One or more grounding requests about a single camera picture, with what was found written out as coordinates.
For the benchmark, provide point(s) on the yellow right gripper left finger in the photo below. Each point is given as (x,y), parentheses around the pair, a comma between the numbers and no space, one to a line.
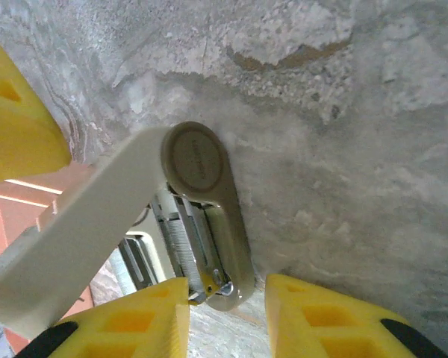
(134,328)

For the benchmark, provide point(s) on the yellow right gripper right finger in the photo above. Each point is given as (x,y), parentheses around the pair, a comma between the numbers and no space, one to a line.
(321,328)

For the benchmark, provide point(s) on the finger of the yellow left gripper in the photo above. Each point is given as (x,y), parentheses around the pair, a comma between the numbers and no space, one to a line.
(15,127)

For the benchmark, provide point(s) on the pink plastic tray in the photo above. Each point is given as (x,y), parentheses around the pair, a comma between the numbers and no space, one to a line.
(15,197)

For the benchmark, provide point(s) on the grey staple strip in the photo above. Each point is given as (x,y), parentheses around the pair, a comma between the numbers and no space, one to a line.
(181,250)

